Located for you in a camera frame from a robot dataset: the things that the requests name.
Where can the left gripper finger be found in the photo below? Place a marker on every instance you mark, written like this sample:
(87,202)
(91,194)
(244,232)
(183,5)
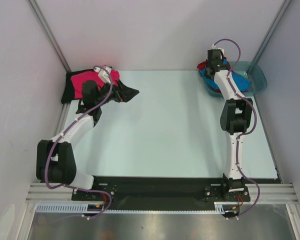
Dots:
(128,93)
(121,84)

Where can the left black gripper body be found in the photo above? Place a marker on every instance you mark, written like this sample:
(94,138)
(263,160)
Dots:
(114,95)

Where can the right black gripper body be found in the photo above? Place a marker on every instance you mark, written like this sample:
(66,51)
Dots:
(208,64)

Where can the blue t shirt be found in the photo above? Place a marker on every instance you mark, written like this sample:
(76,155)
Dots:
(242,83)

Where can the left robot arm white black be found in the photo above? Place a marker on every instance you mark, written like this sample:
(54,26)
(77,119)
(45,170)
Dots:
(55,161)

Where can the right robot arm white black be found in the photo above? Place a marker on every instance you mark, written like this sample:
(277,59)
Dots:
(235,120)

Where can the red t shirt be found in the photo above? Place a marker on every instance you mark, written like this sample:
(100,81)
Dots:
(201,66)

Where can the pink folded t shirt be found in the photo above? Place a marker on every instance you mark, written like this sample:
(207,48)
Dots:
(113,76)

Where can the teal plastic basin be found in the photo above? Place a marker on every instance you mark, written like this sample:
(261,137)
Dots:
(253,73)

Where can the black folded t shirt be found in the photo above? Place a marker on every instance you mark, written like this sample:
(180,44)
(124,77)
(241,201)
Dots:
(74,82)

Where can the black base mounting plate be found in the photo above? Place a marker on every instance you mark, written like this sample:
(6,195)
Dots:
(165,194)

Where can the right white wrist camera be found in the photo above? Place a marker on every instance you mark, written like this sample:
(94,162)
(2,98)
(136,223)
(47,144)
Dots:
(214,47)

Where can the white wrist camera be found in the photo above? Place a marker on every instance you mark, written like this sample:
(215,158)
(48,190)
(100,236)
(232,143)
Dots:
(102,72)
(214,47)

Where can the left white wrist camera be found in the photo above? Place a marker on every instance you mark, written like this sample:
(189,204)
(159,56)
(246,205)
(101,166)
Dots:
(102,72)

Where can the right aluminium corner post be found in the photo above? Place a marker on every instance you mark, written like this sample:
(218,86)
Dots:
(271,31)

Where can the aluminium corner post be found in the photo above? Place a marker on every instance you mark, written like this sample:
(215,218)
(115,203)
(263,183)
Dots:
(38,14)
(271,31)

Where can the left aluminium corner post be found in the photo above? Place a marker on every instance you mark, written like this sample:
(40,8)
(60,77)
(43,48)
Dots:
(38,14)

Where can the white slotted cable duct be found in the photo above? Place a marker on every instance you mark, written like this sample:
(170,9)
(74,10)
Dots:
(95,208)

